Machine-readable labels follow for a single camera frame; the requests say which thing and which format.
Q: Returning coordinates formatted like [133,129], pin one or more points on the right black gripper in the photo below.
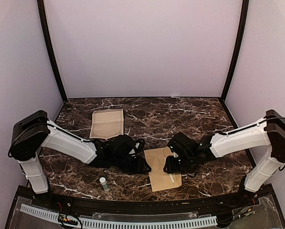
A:
[171,167]

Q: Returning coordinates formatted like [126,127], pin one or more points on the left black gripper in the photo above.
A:
[139,168]

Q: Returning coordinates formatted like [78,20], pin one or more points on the brown kraft envelope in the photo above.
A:
[160,180]

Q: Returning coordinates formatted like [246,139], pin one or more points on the beige lined stationery sheet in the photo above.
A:
[107,123]

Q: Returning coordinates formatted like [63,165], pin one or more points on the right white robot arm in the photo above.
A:
[268,131]

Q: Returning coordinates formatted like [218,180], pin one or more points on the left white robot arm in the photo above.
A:
[37,131]

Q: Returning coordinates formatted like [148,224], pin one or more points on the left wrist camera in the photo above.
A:
[138,148]

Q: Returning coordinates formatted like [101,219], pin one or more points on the black front frame rail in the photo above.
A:
[223,204]

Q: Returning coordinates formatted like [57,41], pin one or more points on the white slotted cable duct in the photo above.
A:
[90,223]

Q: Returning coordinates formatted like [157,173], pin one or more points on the left black corner post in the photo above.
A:
[49,48]

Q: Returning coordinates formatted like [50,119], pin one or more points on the black corner post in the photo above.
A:
[236,50]
[49,48]

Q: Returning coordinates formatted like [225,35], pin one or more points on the right black corner post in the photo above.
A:
[236,50]

